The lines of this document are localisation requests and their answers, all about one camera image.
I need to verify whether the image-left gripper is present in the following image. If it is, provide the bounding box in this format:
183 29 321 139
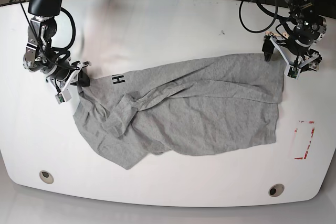
46 61 91 95

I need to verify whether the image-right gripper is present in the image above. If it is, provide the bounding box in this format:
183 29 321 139
262 31 322 73

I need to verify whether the grey t-shirt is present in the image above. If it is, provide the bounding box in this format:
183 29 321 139
73 54 286 169

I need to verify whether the red tape rectangle marking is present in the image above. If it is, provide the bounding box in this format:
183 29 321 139
292 121 315 160

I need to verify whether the left table grommet hole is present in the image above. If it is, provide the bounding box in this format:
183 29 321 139
39 170 54 185

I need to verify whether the table grommet hole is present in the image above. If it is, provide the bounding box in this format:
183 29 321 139
39 170 54 185
268 184 285 197

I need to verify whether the right table grommet hole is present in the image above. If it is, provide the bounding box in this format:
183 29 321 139
268 184 285 197

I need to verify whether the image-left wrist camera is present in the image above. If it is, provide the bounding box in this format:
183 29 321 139
55 90 71 104

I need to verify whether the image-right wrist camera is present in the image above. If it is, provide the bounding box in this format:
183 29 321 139
284 65 301 80

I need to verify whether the image-left arm black cable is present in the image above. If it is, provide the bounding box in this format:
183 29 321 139
51 7 77 57

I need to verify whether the image-right arm black cable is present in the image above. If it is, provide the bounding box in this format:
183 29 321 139
238 0 292 34

